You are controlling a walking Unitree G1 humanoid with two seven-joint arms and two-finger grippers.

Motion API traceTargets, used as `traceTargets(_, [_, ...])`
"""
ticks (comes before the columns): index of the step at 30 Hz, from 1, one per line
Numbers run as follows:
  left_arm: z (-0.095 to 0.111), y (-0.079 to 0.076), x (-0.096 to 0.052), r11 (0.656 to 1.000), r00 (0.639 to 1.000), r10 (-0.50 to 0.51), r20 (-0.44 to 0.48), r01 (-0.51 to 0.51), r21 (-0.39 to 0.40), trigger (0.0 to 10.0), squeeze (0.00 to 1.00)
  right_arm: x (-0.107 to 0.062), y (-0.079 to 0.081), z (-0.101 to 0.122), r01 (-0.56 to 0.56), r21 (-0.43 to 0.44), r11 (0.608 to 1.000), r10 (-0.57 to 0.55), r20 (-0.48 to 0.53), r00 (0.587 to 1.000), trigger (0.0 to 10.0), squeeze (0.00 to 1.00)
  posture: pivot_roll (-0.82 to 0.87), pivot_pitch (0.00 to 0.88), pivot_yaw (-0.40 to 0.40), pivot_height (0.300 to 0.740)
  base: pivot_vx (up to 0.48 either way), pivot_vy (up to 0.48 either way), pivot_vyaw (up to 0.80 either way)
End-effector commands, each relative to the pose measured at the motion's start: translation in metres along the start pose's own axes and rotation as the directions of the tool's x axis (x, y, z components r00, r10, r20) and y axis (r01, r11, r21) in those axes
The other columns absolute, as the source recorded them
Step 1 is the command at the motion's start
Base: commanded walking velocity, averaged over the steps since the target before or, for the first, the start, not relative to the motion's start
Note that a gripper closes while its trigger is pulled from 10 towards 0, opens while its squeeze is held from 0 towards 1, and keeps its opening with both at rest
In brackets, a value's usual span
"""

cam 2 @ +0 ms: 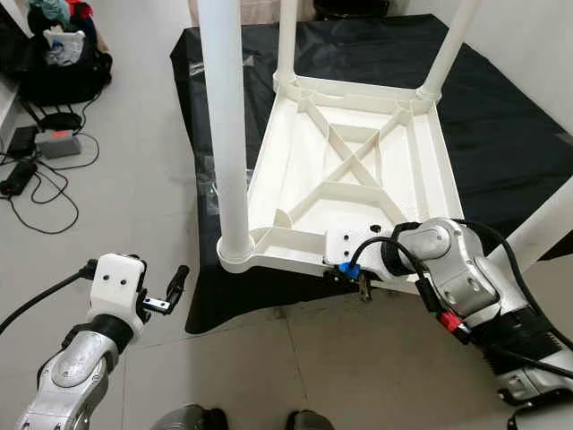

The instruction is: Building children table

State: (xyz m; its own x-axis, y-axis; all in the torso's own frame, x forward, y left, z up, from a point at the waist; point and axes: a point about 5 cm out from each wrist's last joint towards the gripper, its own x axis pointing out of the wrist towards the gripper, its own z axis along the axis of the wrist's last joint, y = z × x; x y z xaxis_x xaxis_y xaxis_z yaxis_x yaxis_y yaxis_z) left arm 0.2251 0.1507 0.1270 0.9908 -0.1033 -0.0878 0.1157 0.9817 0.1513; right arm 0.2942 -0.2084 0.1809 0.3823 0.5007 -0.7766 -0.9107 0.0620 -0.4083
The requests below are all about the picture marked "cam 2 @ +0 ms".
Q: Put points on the grey robot left leg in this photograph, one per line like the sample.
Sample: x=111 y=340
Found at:
x=188 y=419

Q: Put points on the black wifi router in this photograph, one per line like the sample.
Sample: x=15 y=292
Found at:
x=63 y=122

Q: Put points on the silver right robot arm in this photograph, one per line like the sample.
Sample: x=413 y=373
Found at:
x=466 y=269

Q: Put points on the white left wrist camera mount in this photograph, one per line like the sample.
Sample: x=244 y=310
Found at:
x=118 y=287

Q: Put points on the black round basin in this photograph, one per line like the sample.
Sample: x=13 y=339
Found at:
x=349 y=7

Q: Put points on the red plush toy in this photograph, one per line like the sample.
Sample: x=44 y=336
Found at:
x=81 y=9

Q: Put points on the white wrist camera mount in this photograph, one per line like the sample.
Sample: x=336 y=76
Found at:
x=118 y=287
x=358 y=244

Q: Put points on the black backpack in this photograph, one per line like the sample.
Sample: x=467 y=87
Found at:
x=54 y=63

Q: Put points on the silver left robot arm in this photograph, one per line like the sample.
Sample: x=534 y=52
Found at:
x=72 y=376

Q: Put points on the teal plush toy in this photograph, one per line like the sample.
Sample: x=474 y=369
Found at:
x=49 y=9

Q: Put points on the black power adapter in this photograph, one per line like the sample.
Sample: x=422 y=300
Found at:
x=20 y=179
x=23 y=140

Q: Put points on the clear tape patch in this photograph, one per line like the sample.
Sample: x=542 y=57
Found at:
x=210 y=193

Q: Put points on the white plastic table top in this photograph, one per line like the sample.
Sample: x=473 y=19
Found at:
x=358 y=170

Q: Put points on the grey box red light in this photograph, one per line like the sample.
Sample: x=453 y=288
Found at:
x=61 y=146

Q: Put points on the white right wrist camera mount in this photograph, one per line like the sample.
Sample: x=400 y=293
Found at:
x=358 y=244

